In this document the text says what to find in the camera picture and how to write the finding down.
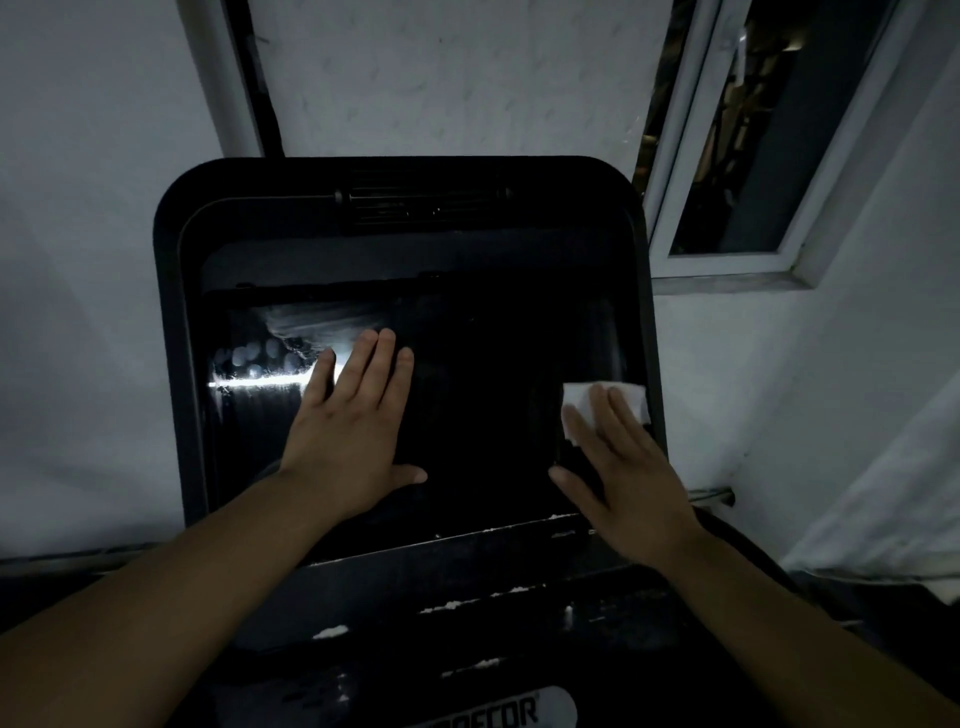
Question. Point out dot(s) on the person's right hand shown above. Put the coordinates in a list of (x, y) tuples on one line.
[(637, 495)]

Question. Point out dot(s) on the person's left hand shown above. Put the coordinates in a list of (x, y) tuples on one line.
[(345, 450)]

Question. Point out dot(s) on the person's right forearm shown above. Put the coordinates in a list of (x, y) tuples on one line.
[(787, 637)]

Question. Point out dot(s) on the white paper window cover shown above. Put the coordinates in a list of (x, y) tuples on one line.
[(450, 75)]

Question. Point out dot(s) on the person's left forearm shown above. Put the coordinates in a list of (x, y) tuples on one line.
[(150, 622)]

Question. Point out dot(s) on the white framed window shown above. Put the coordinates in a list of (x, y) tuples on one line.
[(720, 264)]

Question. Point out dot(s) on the white wet wipe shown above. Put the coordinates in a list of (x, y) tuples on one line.
[(637, 401)]

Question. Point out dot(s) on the black treadmill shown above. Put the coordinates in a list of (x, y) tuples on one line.
[(525, 637)]

